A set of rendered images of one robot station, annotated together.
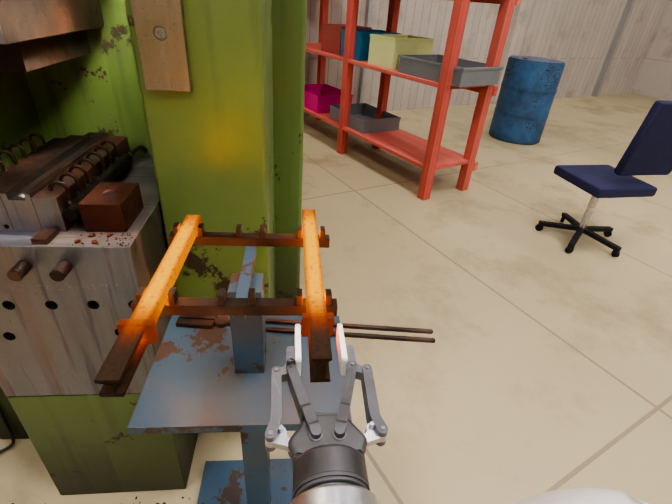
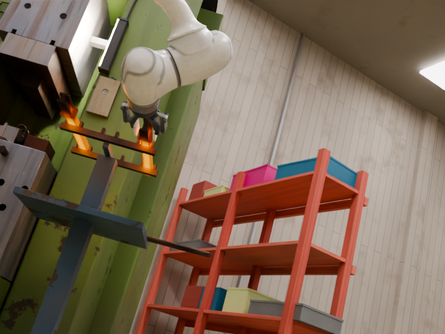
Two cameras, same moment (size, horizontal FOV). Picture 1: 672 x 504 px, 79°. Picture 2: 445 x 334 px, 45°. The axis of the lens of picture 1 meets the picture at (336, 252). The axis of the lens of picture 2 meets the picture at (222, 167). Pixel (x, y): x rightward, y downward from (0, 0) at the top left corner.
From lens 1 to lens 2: 155 cm
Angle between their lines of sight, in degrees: 53
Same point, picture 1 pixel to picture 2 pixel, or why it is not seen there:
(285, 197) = (124, 256)
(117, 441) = not seen: outside the picture
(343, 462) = not seen: hidden behind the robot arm
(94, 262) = (21, 155)
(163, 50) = (103, 97)
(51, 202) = (15, 130)
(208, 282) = (58, 234)
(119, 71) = (57, 138)
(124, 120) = not seen: hidden behind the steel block
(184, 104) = (100, 124)
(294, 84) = (155, 179)
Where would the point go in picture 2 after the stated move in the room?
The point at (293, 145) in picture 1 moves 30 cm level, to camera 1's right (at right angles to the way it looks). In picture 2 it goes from (143, 217) to (204, 233)
